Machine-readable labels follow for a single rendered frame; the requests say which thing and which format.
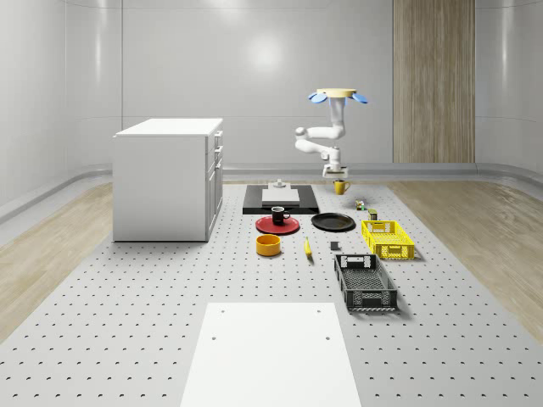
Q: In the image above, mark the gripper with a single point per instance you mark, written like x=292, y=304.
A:
x=335, y=171

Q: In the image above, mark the puzzle cube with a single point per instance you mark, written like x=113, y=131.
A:
x=361, y=205

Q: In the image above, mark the yellow mug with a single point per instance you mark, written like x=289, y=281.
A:
x=339, y=187

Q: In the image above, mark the white cabinet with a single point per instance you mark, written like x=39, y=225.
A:
x=161, y=186

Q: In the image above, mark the black plate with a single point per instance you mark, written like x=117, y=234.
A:
x=333, y=222

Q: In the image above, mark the black mug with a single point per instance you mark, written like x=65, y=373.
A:
x=277, y=216

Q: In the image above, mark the red plate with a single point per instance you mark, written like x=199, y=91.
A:
x=265, y=226

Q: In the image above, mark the black stove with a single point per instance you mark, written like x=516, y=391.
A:
x=254, y=199

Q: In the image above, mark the yellow basket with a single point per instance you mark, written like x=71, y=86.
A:
x=388, y=239

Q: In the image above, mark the white board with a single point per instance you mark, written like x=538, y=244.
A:
x=271, y=356

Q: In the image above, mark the dark grey basket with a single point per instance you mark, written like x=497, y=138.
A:
x=367, y=284

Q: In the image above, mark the grey cube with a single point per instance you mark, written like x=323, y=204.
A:
x=335, y=245

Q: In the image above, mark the yellow bowl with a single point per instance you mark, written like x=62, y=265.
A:
x=268, y=246

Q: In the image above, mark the banana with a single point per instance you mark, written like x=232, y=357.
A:
x=308, y=248

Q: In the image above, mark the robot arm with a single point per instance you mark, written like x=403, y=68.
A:
x=326, y=132

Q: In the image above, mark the flat-sided can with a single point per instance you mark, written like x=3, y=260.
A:
x=373, y=214

